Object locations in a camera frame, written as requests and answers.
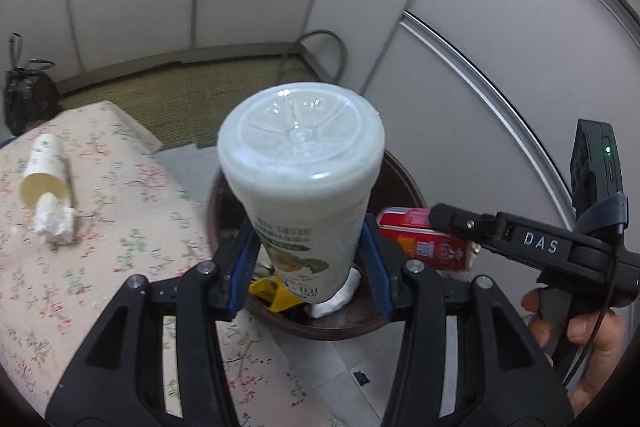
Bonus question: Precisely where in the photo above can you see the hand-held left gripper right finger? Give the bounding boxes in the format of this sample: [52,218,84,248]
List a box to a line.
[360,213,573,427]

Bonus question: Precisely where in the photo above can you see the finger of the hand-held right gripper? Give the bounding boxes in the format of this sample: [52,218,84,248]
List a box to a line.
[430,203,576,269]

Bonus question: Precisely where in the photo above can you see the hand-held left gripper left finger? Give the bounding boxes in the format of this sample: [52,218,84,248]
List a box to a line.
[45,219,261,427]

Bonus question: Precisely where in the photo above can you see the yellow snack wrapper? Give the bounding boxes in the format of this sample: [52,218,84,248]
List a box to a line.
[249,274,306,313]

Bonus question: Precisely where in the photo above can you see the red carton box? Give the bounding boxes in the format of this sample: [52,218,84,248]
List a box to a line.
[376,206,478,273]

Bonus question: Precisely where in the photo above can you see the large white tissue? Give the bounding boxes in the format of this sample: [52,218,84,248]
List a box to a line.
[307,267,362,319]

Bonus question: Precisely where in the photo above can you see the brown trash bin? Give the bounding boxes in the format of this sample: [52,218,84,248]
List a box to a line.
[207,149,431,342]

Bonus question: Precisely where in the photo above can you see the white plastic drink cup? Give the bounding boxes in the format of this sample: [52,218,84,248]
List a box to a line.
[216,82,386,302]

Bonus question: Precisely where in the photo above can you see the black trash bag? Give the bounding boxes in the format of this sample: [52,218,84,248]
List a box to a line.
[4,33,60,135]

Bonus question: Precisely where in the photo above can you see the person's right hand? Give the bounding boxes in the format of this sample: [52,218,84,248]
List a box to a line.
[521,289,628,418]

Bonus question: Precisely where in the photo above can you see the floral tablecloth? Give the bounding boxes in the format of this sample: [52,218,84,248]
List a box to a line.
[0,101,321,427]

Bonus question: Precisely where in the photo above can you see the woven green floor mat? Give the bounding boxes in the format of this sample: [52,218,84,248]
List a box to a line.
[57,52,326,152]

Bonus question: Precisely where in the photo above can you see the small crumpled white tissue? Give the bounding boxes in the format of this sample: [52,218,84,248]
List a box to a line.
[34,192,77,248]

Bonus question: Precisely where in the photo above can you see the white paper cup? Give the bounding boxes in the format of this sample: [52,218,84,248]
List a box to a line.
[20,133,76,210]

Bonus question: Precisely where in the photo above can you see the black cable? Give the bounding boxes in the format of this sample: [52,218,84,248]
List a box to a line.
[562,222,626,388]

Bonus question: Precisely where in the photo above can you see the brown cable loop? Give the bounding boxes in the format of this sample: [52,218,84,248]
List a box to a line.
[299,29,348,82]

